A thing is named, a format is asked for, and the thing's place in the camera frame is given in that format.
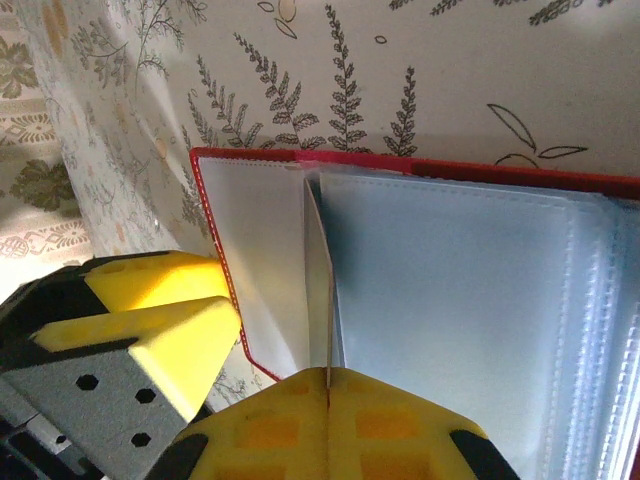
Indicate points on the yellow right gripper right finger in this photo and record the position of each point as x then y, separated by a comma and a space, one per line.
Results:
400, 440

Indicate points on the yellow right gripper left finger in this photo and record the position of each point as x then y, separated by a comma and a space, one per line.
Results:
260, 440

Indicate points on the red leather card holder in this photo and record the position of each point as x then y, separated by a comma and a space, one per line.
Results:
450, 300

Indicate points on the floral table cover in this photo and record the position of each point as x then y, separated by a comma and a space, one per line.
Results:
450, 75

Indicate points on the white plastic credit card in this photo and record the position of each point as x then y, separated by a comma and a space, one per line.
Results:
317, 280

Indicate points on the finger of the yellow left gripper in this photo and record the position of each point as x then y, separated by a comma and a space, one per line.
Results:
170, 282
190, 345

